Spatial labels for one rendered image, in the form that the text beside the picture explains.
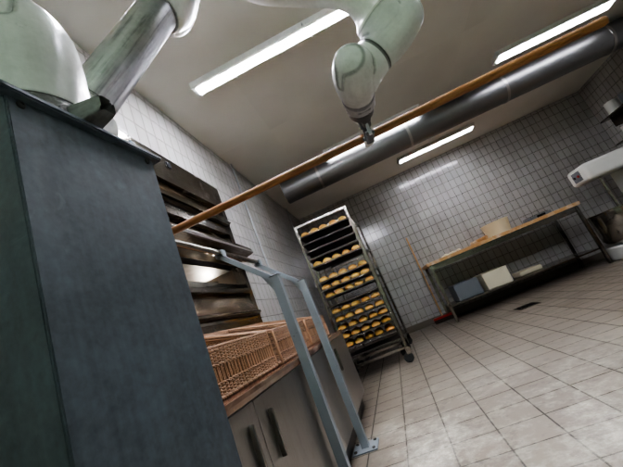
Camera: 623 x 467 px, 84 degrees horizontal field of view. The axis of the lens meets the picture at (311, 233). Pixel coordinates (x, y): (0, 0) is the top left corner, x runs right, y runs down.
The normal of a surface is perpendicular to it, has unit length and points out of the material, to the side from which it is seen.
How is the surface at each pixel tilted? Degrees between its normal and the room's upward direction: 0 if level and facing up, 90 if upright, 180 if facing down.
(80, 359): 90
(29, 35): 88
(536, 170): 90
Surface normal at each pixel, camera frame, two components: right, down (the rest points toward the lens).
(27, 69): 0.62, -0.32
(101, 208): 0.88, -0.42
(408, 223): -0.23, -0.17
